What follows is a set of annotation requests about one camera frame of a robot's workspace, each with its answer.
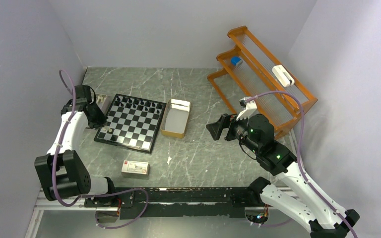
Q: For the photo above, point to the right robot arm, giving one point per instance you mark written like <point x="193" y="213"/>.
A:
<point x="317" y="213"/>

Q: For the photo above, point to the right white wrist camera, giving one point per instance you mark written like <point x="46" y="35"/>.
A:
<point x="248" y="108"/>

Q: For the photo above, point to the blue small block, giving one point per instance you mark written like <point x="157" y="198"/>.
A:
<point x="236" y="61"/>

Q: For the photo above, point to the small printed card box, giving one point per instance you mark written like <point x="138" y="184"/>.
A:
<point x="135" y="168"/>

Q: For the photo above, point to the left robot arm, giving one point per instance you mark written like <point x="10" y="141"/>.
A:
<point x="61" y="172"/>

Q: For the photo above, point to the black white chess board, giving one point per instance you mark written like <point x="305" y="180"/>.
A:
<point x="135" y="122"/>

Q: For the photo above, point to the white plastic device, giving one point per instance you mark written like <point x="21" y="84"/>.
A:
<point x="283" y="76"/>

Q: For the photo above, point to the orange wooden rack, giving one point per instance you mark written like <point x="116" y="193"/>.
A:
<point x="254" y="76"/>

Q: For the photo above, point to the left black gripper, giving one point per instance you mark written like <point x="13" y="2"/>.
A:
<point x="101" y="121"/>

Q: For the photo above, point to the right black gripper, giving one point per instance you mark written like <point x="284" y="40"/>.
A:
<point x="225" y="120"/>

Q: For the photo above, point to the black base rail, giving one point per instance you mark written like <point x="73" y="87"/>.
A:
<point x="147" y="202"/>

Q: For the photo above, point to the silver metal tin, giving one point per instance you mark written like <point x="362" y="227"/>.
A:
<point x="103" y="102"/>

